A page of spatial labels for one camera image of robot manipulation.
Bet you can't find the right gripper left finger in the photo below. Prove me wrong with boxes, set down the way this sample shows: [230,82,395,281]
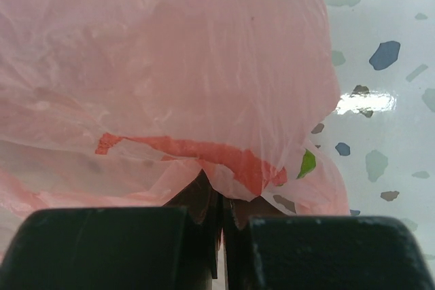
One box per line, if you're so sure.
[164,170,221,278]

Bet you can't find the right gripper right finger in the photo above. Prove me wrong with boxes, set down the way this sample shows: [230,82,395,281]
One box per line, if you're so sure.
[222,197,285,289]

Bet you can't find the pink plastic bag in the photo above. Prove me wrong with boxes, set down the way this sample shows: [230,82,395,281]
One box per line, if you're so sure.
[1,0,349,250]

